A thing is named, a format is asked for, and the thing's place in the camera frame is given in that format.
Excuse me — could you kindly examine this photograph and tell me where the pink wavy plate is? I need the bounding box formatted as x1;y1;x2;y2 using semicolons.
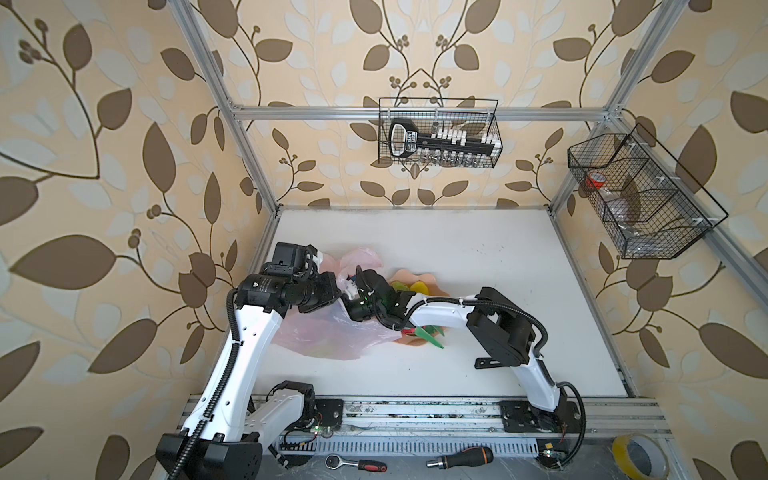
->
386;268;448;347

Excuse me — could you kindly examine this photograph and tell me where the yellow tape roll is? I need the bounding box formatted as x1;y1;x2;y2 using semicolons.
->
611;433;670;480

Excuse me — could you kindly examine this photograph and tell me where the black wire basket right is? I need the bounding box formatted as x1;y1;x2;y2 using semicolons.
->
567;123;728;260

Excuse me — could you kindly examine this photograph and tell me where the black wire basket back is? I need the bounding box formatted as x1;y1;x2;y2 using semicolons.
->
378;96;503;169

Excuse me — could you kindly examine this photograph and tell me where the black wire basket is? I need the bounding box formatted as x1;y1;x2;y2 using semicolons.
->
378;96;503;169
567;123;728;260

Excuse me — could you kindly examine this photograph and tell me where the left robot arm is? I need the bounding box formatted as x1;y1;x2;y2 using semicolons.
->
155;272;340;479

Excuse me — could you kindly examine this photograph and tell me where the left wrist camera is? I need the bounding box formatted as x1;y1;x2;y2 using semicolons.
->
261;242;322;279

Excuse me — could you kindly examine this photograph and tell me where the yellow lemon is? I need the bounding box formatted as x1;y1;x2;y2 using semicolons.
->
409;281;430;296

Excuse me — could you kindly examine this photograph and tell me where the black socket set holder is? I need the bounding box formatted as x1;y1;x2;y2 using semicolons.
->
383;118;503;162

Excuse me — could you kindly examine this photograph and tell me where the green apple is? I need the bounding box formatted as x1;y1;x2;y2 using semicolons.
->
390;281;410;291

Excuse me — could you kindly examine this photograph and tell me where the pink plastic bag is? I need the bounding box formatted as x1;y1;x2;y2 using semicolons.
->
272;247;401;361

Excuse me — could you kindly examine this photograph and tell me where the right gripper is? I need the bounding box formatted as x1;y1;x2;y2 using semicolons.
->
312;293;385;333

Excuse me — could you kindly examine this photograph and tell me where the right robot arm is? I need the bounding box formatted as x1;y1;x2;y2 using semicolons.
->
341;268;586;435

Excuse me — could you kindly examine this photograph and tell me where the ratchet wrench red handle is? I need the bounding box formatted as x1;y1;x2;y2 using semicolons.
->
325;454;388;473

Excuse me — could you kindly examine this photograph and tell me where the black adjustable wrench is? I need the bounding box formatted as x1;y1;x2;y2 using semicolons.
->
474;357;504;370

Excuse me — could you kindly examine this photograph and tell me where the pink dragon fruit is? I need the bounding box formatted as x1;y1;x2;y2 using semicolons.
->
397;326;445;349

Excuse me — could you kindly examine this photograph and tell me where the black orange screwdriver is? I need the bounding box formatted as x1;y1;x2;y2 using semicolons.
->
426;446;494;469

